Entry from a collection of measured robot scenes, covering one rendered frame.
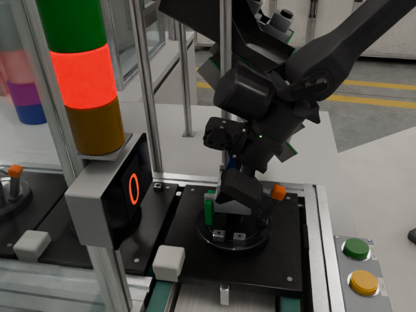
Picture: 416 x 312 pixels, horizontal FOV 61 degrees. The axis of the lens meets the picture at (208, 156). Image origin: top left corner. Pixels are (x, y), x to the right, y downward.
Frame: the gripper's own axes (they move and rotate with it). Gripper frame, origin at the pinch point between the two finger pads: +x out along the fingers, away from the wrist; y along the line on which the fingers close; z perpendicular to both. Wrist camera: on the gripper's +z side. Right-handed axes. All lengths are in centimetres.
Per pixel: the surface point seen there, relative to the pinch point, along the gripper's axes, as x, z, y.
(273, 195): -2.4, -7.2, 0.9
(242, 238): 4.9, -6.3, 5.6
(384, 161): -2, -45, -44
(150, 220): 17.4, 7.4, 0.0
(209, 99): 120, -11, -271
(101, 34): -20.4, 22.5, 19.3
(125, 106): 45, 31, -71
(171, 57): 43, 29, -132
